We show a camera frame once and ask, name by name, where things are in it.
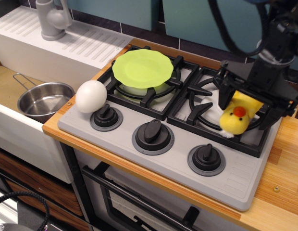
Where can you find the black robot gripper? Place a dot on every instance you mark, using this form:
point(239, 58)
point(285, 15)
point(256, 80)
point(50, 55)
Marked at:
point(262, 81)

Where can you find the yellow stuffed duck toy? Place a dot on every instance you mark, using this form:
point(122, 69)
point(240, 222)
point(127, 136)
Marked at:
point(238, 114)

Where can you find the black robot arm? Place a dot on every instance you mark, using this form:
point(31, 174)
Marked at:
point(279, 25)

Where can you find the light green plastic plate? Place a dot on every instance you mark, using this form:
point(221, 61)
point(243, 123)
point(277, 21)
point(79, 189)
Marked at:
point(142, 69)

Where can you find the white egg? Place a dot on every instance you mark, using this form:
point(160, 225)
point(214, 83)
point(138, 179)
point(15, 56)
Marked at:
point(90, 96)

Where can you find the stainless steel pot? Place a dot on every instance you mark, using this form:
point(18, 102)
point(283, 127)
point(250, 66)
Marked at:
point(42, 101)

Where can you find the white toy sink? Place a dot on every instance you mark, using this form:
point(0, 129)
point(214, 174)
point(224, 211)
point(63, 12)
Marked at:
point(74, 59)

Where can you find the black right burner grate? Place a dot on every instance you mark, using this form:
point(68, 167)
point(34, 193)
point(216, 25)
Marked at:
point(197, 111)

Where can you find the black burner grate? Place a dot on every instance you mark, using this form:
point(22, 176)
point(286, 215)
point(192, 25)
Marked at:
point(156, 102)
point(197, 111)

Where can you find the black right stove knob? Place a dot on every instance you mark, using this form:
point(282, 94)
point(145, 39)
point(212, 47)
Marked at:
point(206, 160)

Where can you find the black stove knob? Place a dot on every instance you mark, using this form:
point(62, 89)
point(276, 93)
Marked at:
point(153, 138)
point(106, 119)
point(206, 160)

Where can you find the grey toy stove top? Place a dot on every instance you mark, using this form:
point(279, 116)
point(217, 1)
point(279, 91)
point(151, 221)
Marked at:
point(173, 129)

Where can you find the black left burner grate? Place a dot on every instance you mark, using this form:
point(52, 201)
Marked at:
point(156, 102)

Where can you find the black middle stove knob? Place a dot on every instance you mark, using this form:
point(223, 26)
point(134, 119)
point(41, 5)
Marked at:
point(153, 138)

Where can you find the black left stove knob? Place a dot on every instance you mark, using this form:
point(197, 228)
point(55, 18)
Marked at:
point(106, 119)

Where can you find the toy oven door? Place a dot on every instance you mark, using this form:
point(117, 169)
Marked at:
point(131, 218)

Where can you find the grey toy faucet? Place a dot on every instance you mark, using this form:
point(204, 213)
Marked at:
point(53, 22)

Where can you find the wooden drawer front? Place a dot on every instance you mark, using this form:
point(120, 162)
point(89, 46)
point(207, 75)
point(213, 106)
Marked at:
point(56, 190)

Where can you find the black oven door handle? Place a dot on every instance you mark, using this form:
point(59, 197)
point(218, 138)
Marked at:
point(137, 200)

